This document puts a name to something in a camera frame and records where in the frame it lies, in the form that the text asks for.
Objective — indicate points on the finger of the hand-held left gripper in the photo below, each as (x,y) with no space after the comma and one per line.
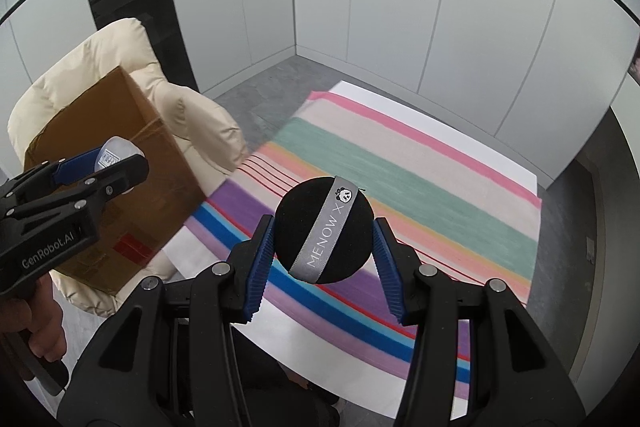
(120,174)
(75,167)

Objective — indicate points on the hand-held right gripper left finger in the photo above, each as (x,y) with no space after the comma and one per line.
(260,272)

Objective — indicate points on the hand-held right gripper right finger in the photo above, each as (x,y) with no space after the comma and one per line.
(392,277)

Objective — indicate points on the small clear plastic container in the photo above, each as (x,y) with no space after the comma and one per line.
(117,152)

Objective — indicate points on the cardboard box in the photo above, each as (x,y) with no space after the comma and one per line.
(160,192)

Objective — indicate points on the black powder puff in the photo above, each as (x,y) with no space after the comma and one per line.
(300,217)

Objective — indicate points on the person's left hand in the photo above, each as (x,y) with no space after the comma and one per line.
(40,322)

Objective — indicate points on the striped colourful cloth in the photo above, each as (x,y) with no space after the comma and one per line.
(400,167)

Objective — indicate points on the cream padded chair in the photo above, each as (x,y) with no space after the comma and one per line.
(125,52)

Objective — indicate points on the grey wall socket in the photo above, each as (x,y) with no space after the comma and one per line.
(590,249)

